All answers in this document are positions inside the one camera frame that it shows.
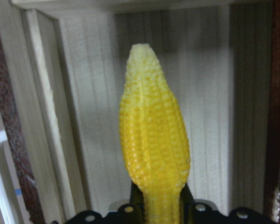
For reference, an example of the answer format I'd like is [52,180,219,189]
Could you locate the dark wooden drawer box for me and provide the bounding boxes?
[263,0,280,224]

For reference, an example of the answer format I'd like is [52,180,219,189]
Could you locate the yellow corn cob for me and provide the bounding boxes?
[119,43,190,224]

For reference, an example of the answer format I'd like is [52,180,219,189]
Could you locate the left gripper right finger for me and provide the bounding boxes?
[180,184,195,224]

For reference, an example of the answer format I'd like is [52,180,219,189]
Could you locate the light wood drawer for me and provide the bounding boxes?
[0,0,273,223]

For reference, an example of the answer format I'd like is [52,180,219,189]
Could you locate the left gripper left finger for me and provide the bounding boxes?
[130,182,145,224]

